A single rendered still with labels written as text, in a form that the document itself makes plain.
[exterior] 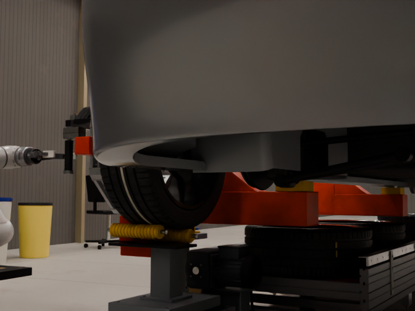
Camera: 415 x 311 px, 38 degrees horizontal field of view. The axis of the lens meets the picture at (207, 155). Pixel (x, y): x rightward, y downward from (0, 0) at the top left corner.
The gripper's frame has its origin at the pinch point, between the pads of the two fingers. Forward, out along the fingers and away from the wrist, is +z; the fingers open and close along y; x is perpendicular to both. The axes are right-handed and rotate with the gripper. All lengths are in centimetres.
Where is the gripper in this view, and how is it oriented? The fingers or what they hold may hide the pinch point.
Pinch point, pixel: (63, 155)
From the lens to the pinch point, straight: 275.2
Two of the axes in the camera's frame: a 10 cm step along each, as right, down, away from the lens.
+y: -5.0, -0.6, -8.6
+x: 0.0, -10.0, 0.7
